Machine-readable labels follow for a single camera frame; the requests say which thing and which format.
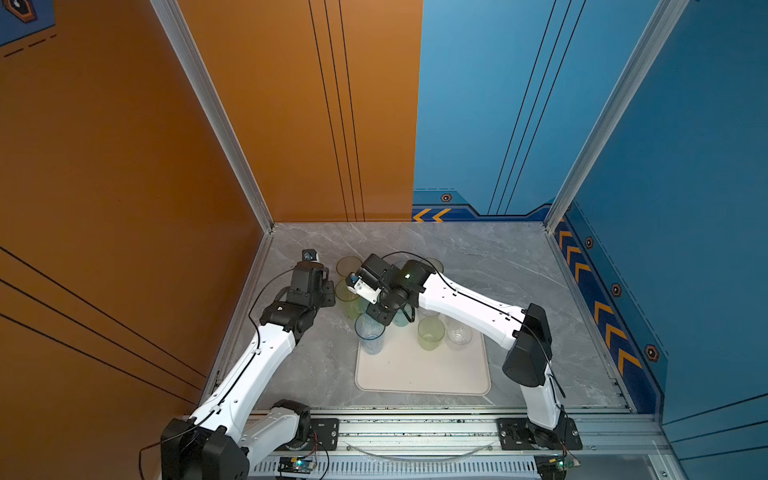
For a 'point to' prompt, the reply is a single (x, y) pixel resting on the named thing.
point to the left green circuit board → (296, 465)
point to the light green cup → (431, 330)
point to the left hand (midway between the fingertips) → (322, 281)
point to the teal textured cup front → (400, 319)
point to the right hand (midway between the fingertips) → (375, 308)
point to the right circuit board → (553, 466)
